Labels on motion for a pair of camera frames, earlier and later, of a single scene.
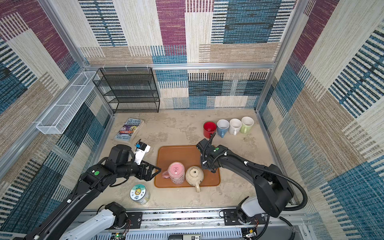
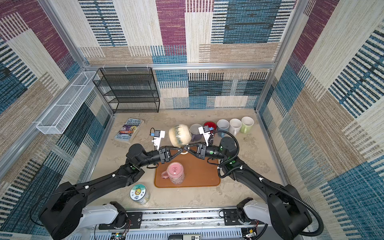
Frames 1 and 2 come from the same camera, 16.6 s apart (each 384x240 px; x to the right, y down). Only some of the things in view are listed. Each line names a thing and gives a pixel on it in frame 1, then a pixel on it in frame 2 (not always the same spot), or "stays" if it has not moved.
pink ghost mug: (176, 172) stays
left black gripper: (143, 175) to (163, 154)
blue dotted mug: (222, 126) stays
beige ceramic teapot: (194, 176) to (179, 135)
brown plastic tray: (189, 155) stays
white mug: (235, 125) stays
